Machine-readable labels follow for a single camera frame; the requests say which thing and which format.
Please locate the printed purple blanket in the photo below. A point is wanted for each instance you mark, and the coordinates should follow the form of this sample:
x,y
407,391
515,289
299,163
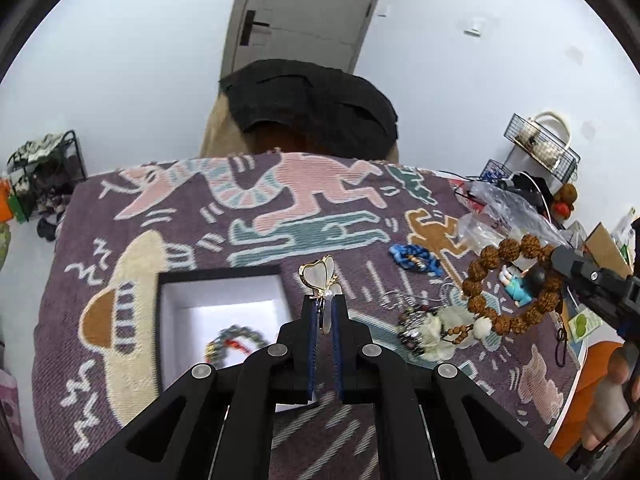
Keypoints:
x,y
75,270

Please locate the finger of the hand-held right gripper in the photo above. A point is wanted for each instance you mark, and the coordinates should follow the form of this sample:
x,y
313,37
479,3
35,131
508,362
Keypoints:
x,y
570,262

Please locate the person's right hand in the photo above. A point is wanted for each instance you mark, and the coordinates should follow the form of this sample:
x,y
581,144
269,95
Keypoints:
x,y
602,415

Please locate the grey door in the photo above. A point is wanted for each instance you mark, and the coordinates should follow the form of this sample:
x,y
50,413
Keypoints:
x,y
310,0

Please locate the white headphones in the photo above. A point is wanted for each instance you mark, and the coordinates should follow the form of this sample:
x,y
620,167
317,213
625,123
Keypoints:
x,y
550,114

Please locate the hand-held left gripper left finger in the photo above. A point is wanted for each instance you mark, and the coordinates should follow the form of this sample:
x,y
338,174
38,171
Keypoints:
x,y
314,350

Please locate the small white wall switch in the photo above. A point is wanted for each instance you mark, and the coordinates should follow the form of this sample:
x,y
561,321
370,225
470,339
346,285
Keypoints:
x,y
383,10

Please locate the clear plastic bag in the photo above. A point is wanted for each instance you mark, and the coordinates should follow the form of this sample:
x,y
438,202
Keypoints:
x,y
500,200

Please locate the white flower ornament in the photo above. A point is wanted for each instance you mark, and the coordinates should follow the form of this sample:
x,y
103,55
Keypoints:
x,y
442,325

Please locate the green floor mat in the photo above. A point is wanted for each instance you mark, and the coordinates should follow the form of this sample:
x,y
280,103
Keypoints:
x,y
3,245

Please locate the brown plush toy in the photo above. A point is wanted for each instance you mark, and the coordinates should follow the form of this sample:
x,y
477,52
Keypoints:
x,y
567,192

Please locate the green and white box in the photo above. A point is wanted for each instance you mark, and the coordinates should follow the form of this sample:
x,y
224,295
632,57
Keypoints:
x,y
580,325

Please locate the tan chair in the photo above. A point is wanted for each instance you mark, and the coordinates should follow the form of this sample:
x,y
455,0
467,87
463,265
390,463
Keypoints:
x,y
220,130

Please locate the patterned cloth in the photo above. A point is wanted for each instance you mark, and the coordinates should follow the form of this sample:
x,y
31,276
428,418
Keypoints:
x,y
35,147

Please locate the brown cardboard box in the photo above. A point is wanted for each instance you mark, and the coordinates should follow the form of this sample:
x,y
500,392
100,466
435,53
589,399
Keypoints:
x,y
602,242

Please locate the orange mat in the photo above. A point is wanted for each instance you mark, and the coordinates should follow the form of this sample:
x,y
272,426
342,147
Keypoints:
x,y
570,410

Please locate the gold butterfly hair clip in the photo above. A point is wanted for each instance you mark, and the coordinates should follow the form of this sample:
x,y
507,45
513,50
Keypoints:
x,y
320,272

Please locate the orange box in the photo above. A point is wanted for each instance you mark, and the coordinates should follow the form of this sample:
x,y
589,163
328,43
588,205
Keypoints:
x,y
5,202

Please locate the cartoon toy figure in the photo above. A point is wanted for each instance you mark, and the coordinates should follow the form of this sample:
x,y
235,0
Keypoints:
x,y
517,292

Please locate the black shoe rack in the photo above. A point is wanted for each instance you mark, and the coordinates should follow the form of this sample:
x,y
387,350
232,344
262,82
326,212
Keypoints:
x,y
45,170

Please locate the black jewelry box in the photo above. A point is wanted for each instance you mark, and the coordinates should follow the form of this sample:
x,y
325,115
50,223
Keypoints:
x,y
220,295

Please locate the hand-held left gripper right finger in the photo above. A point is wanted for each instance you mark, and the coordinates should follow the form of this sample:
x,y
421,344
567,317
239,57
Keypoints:
x,y
336,355

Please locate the black bag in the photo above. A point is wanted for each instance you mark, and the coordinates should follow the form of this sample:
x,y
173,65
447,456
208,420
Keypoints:
x,y
530,185

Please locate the black shoes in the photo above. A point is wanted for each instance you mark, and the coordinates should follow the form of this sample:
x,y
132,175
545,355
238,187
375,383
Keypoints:
x,y
50,225

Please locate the green bag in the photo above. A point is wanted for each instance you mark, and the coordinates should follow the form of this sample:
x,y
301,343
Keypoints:
x,y
19,208

